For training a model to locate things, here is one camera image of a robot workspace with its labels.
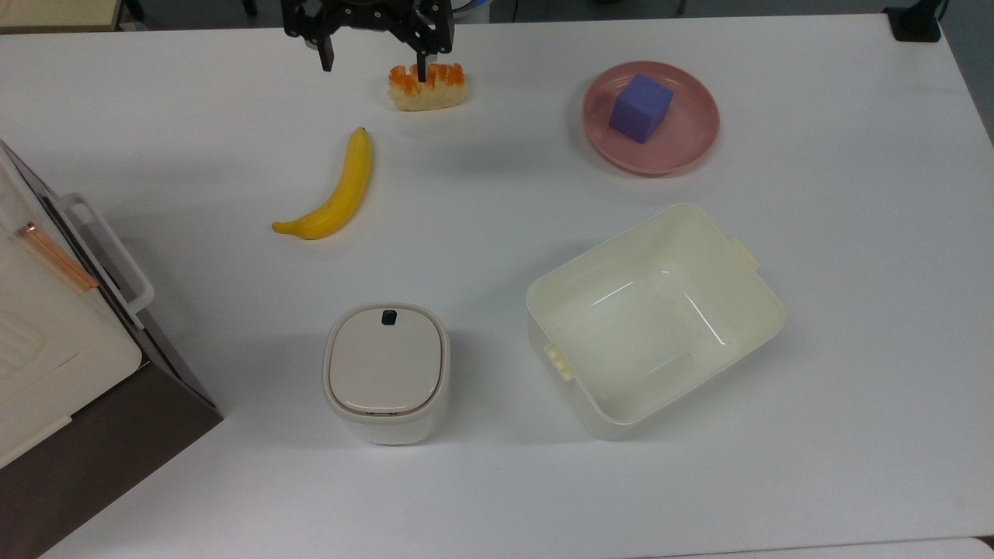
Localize yellow banana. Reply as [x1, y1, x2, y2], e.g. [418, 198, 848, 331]
[271, 127, 374, 241]

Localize pink plastic plate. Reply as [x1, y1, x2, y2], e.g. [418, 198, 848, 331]
[582, 61, 721, 178]

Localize small beige lidded trash can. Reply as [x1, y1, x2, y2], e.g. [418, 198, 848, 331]
[322, 302, 452, 446]

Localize cream plastic bin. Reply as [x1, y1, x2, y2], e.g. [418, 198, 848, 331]
[525, 203, 786, 442]

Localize white toy appliance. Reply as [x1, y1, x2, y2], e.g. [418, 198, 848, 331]
[0, 143, 155, 471]

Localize black table clamp mount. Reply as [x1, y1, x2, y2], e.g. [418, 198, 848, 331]
[885, 0, 946, 43]

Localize light wooden side table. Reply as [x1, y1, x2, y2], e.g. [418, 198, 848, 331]
[0, 0, 125, 33]

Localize dark brown wooden box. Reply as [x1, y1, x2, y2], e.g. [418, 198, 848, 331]
[0, 140, 225, 559]

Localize purple foam cube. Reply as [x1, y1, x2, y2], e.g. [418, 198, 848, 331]
[609, 73, 675, 145]

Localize bread with orange topping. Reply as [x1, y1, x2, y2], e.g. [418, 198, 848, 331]
[388, 62, 471, 113]

